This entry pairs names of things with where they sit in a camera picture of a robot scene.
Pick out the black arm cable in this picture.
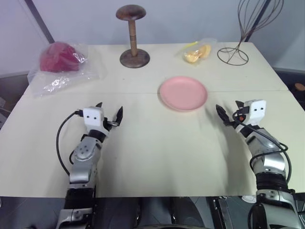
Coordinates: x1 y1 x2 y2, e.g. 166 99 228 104
232 111 293 189
56 110 84 176

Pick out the wooden mushroom hat stand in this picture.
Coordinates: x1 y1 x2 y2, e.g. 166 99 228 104
115 4 151 68

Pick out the red bundle in bag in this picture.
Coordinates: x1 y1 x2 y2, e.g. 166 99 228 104
39 42 85 73

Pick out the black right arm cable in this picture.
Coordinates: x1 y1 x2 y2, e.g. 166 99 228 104
232 111 293 189

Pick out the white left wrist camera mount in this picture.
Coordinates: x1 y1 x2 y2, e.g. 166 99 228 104
82 107 106 132

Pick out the dark wire hat stand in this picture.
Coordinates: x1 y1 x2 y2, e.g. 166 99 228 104
216 0 285 66

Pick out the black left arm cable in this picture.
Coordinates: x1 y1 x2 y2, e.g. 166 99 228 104
56 110 84 176

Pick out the dark diagonal frame bar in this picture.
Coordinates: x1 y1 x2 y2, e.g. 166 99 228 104
247 0 273 42
25 0 56 44

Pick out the yellow item in plastic bag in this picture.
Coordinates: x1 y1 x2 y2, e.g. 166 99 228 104
174 37 218 65

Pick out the red hat in plastic bag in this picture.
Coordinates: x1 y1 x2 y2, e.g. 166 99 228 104
27 41 100 99

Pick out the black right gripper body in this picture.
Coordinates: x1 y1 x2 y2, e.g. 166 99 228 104
228 107 250 130

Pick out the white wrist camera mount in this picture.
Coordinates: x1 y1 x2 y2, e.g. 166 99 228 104
241 98 266 126
82 107 106 132

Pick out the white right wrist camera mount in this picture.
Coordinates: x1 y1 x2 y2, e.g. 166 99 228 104
241 98 266 126

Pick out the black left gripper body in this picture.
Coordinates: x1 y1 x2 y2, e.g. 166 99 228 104
102 116 120 133

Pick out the black block under table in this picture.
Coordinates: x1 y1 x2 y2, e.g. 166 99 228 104
213 197 234 229

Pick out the pink round plate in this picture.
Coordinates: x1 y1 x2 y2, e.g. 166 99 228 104
158 75 209 113

